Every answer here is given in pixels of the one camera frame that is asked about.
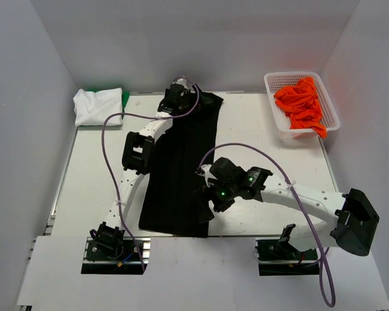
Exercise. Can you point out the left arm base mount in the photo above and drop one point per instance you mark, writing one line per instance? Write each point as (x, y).
(98, 260)

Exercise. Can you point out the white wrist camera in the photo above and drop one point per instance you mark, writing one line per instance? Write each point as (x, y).
(181, 81)
(205, 172)

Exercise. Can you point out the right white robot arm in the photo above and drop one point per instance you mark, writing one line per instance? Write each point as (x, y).
(346, 220)

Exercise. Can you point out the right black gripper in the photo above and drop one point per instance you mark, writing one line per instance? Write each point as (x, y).
(203, 195)

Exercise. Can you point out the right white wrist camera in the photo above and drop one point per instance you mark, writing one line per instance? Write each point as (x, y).
(205, 172)

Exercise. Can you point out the white plastic mesh basket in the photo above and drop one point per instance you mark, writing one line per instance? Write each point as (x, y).
(275, 81)

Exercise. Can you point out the black t-shirt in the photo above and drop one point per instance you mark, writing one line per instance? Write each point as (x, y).
(170, 203)

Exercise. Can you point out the green folded t-shirt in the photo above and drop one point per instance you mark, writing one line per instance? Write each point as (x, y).
(124, 97)

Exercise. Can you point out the white folded t-shirt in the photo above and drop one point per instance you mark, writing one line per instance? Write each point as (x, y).
(93, 108)

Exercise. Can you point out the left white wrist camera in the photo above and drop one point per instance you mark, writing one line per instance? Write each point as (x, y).
(181, 81)

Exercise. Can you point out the orange crumpled t-shirt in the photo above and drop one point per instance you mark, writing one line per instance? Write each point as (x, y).
(300, 103)

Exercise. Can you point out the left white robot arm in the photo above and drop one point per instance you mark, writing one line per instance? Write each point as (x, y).
(137, 160)

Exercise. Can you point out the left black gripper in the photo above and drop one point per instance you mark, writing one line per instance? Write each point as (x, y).
(187, 92)

